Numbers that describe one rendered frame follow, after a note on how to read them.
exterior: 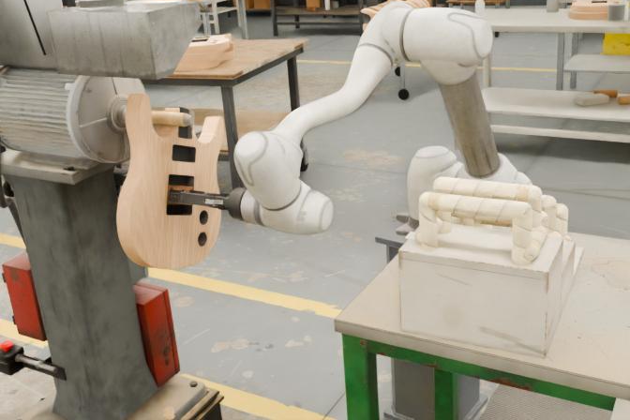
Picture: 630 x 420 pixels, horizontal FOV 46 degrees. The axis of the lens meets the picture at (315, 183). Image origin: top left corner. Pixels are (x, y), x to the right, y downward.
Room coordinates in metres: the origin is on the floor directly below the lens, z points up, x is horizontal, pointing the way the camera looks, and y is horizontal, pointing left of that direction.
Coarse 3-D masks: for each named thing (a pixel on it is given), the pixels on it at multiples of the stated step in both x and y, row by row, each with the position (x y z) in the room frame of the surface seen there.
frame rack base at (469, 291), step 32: (416, 256) 1.23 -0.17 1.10; (448, 256) 1.20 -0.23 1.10; (480, 256) 1.19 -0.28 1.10; (544, 256) 1.17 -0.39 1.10; (416, 288) 1.23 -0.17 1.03; (448, 288) 1.20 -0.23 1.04; (480, 288) 1.17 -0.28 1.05; (512, 288) 1.14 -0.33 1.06; (544, 288) 1.12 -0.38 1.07; (416, 320) 1.23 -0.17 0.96; (448, 320) 1.20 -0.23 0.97; (480, 320) 1.17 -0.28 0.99; (512, 320) 1.14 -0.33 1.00; (544, 320) 1.12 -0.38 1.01; (544, 352) 1.12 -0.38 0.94
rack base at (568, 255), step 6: (564, 246) 1.37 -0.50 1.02; (570, 246) 1.37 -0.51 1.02; (564, 252) 1.34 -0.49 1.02; (570, 252) 1.34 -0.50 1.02; (564, 258) 1.32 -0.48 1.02; (570, 258) 1.33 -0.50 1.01; (564, 264) 1.29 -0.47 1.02; (570, 264) 1.34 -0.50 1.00; (564, 270) 1.27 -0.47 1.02; (570, 270) 1.34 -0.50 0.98; (564, 276) 1.28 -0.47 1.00; (570, 276) 1.34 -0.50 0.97; (564, 282) 1.28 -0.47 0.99; (570, 282) 1.35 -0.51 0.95; (564, 288) 1.28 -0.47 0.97; (570, 288) 1.35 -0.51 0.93; (564, 294) 1.29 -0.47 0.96; (564, 300) 1.29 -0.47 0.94
